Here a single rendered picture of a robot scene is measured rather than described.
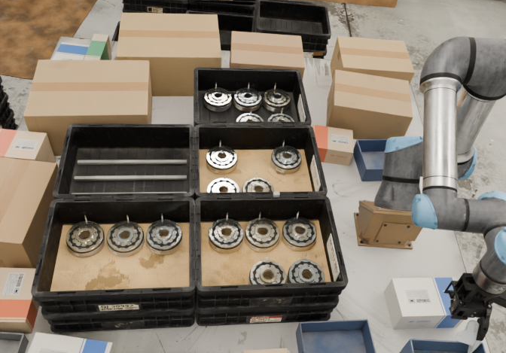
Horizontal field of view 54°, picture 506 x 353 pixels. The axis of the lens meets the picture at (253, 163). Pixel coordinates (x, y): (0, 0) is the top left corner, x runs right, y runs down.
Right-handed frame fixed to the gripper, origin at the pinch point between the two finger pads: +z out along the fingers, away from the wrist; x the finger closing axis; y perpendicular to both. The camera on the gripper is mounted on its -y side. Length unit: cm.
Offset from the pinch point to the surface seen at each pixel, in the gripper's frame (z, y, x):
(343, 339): 23.7, 24.3, -5.7
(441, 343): 11.8, 0.9, -0.7
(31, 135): 5, 128, -60
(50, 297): 2, 102, 0
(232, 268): 10, 58, -18
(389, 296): 19.2, 9.9, -18.5
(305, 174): 8, 36, -55
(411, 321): 17.9, 5.3, -10.1
